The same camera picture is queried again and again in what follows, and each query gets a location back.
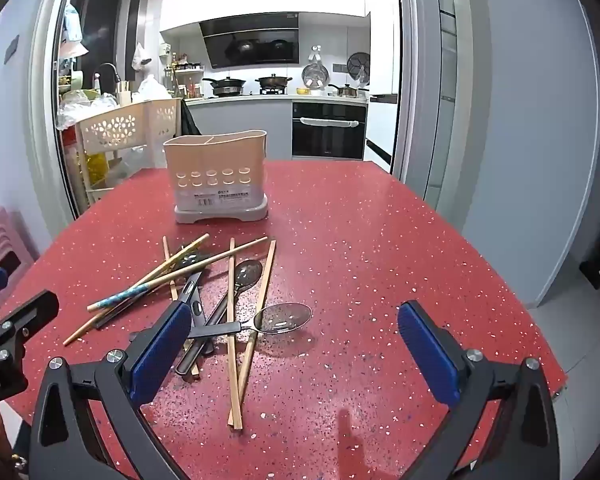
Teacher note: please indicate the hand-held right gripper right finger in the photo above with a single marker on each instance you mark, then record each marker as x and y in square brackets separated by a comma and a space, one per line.
[427, 355]

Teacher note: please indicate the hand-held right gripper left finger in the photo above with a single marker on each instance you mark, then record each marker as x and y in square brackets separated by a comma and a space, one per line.
[160, 355]

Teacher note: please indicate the blue patterned wooden chopstick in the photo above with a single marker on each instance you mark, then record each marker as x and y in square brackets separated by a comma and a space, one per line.
[130, 291]

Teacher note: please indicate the beige plastic utensil holder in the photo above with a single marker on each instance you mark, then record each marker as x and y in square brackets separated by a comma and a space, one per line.
[215, 160]

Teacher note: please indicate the yellow bag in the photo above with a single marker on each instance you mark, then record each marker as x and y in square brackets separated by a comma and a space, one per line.
[96, 167]

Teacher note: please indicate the clear plastic bag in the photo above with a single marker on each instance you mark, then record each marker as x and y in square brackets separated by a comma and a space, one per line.
[130, 157]

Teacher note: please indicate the crumpled clear plastic bags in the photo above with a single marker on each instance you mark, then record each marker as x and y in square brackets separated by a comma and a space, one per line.
[75, 107]

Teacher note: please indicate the beige plastic trolley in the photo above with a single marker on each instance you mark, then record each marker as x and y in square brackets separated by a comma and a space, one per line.
[115, 127]

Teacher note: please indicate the white spray bottle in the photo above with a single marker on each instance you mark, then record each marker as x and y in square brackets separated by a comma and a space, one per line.
[96, 82]

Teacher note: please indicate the knife block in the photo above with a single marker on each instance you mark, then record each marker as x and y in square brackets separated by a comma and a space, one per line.
[124, 94]

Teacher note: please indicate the dark jacket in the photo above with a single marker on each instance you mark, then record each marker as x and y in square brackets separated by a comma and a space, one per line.
[187, 122]

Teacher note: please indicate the black built-in oven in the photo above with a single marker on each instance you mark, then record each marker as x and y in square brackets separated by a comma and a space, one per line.
[328, 140]

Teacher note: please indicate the kitchen faucet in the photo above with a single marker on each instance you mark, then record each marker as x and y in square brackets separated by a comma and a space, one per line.
[111, 66]

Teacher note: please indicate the white towel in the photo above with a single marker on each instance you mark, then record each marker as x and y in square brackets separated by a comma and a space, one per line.
[327, 122]

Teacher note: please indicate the hanging white plastic bag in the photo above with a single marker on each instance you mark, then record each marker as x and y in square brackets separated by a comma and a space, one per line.
[141, 60]

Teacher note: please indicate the blue and white bag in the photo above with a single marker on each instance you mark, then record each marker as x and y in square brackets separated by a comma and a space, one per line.
[72, 20]

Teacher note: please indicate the stainless steel pot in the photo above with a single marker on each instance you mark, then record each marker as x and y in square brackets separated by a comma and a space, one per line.
[348, 91]

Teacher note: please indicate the black wok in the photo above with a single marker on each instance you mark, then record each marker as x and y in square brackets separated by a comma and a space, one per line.
[227, 85]

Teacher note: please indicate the spice rack with bottles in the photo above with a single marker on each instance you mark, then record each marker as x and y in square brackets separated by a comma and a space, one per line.
[185, 67]

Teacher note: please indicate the dark cooking pot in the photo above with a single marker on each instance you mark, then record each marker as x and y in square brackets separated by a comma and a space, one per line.
[273, 81]

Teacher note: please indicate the round metal steamer rack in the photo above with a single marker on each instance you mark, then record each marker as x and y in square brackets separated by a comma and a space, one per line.
[314, 76]

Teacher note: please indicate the white refrigerator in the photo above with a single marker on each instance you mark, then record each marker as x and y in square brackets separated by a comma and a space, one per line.
[382, 50]

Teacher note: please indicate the black range hood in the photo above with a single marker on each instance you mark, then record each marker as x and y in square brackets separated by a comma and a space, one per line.
[250, 42]

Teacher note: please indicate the grey wall switch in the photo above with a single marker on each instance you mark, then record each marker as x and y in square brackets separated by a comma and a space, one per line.
[11, 50]

